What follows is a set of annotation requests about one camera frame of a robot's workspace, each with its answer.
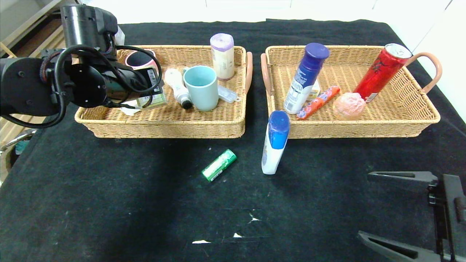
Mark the small white milk carton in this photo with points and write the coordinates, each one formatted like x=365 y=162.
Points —
x=315 y=92

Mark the pink round bun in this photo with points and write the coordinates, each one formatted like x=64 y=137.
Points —
x=348 y=106

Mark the wicker basket holding household items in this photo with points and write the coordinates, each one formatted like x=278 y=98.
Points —
x=204 y=120

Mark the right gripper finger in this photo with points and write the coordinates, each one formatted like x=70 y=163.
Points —
x=407 y=253
x=415 y=180

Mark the green gum tube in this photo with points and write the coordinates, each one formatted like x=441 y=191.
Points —
x=218 y=165

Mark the orange sausage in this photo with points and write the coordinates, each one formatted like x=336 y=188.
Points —
x=318 y=102

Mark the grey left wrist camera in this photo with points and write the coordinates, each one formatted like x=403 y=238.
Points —
x=120 y=36

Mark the wicker basket holding food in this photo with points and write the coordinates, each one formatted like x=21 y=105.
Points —
x=400 y=109

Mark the round metal rimmed bin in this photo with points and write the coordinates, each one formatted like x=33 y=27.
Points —
x=22 y=135

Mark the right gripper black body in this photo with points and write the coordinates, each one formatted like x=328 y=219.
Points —
x=450 y=207

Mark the small white paper scrap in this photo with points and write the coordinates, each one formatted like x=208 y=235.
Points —
x=237 y=235
x=253 y=219
x=200 y=241

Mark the tall red drink can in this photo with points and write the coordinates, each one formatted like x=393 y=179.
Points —
x=378 y=76

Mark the black table cloth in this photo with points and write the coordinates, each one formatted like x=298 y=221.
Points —
x=327 y=211

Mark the pink mug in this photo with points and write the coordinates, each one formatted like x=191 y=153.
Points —
x=136 y=59

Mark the white bottle bright blue cap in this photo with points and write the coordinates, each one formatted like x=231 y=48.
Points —
x=271 y=160

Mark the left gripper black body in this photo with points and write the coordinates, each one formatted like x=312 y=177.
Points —
x=153 y=79

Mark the white brush black tip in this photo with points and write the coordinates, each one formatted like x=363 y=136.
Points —
x=176 y=85

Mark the light wooden rack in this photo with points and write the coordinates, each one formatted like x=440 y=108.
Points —
x=18 y=123

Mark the translucent grey toothbrush case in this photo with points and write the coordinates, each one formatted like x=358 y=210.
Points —
x=228 y=94

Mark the purple lid cylinder container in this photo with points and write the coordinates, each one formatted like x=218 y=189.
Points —
x=222 y=62

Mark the indigo capped drink bottle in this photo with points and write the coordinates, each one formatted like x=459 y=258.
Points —
x=300 y=91

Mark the teal mug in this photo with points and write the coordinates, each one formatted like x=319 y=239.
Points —
x=204 y=92

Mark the grey metal shelf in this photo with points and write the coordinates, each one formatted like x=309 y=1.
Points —
x=18 y=11

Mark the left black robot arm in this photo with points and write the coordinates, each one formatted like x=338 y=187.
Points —
x=25 y=83

